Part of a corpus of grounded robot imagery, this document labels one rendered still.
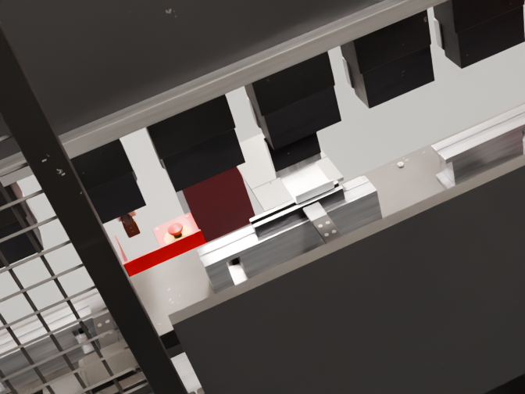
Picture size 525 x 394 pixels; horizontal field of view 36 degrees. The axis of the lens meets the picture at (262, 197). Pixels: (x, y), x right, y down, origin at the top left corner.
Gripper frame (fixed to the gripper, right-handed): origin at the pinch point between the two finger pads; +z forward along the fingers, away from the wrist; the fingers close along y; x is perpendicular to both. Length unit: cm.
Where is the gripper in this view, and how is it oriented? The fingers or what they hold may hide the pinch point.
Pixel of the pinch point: (131, 227)
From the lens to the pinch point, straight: 202.3
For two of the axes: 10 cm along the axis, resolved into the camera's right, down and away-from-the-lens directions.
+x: -9.1, 4.0, -1.2
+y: -3.2, -4.7, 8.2
